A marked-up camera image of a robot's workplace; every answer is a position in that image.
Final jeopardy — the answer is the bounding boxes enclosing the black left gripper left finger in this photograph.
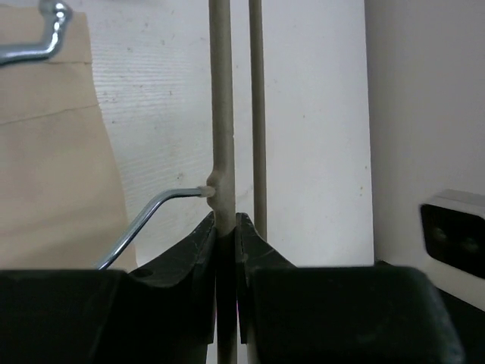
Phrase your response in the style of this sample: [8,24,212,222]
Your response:
[130,212,217,344]

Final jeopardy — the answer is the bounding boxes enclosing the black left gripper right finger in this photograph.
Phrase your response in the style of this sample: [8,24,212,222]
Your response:
[234,213,295,344]

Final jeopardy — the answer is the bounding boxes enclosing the beige trousers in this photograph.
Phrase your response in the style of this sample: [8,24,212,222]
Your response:
[1,13,128,268]

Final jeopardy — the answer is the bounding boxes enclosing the grey wire hanger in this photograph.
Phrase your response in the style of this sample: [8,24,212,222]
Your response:
[0,0,268,364]

